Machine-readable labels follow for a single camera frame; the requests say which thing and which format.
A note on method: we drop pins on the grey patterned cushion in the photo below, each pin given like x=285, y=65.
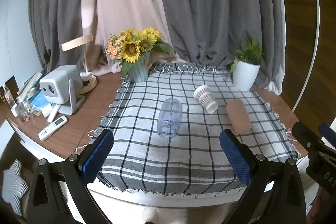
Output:
x=14, y=187

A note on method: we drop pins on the pink cylindrical cup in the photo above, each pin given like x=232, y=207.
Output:
x=238, y=116

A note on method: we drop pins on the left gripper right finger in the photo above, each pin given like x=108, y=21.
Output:
x=286, y=203

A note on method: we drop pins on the white projector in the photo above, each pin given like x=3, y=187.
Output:
x=60, y=87

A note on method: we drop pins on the white pot green plant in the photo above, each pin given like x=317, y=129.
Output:
x=246, y=65

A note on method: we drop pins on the blue packet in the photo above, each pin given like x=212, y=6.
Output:
x=38, y=102

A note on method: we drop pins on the black white checkered tablecloth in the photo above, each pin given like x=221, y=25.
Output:
x=193, y=161

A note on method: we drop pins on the white remote control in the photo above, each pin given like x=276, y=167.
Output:
x=52, y=128

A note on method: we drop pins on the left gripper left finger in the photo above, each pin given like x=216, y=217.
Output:
x=47, y=203

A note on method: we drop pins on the small water bottle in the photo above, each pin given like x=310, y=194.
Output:
x=8, y=96

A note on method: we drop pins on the pink beige curtain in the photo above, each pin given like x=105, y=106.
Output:
x=101, y=18

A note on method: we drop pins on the sunflower bouquet blue vase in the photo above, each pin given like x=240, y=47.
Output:
x=132, y=49

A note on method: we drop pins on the grey curtain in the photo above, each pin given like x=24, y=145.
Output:
x=206, y=32

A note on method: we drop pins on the clear plastic jar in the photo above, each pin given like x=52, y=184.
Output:
x=170, y=116

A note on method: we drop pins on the white patterned paper cup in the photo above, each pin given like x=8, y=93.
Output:
x=204, y=97

